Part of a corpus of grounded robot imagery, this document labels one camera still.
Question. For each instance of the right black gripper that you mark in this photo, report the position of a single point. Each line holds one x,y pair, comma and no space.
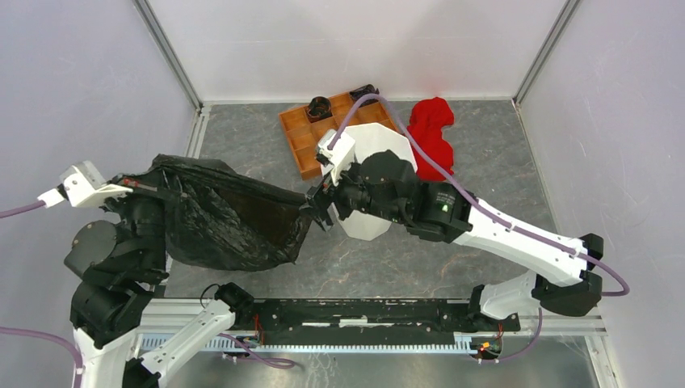
317,210

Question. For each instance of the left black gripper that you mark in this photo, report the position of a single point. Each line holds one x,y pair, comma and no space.
144,183

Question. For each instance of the black trash bag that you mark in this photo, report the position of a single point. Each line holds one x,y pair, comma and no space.
219,219

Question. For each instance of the white plastic trash bin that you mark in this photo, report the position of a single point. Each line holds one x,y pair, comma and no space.
385,161

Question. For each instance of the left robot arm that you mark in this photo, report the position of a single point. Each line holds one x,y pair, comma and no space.
114,261

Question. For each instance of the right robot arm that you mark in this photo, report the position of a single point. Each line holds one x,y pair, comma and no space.
557,278

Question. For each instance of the orange compartment tray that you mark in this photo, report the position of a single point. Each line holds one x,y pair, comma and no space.
303,136

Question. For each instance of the rolled black bag left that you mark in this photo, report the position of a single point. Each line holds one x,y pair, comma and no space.
319,108

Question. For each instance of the rolled black bag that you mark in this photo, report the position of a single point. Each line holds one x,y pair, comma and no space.
319,108
361,91

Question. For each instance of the rolled black bag back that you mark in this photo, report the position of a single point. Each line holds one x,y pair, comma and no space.
361,91

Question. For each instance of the red cloth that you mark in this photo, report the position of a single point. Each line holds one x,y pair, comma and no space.
427,120

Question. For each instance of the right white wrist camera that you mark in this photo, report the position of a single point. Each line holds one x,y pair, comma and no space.
335,158

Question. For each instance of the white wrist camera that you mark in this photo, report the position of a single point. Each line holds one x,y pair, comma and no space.
82,186
335,158

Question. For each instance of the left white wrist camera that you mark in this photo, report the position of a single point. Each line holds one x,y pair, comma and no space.
82,186

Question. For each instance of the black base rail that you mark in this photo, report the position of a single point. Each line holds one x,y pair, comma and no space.
355,322

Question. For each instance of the left aluminium corner post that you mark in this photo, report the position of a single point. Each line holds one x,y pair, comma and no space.
165,47

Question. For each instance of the aluminium corner post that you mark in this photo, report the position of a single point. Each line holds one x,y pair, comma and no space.
165,47
558,28

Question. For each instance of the right aluminium corner post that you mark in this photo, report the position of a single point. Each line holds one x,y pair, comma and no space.
558,28

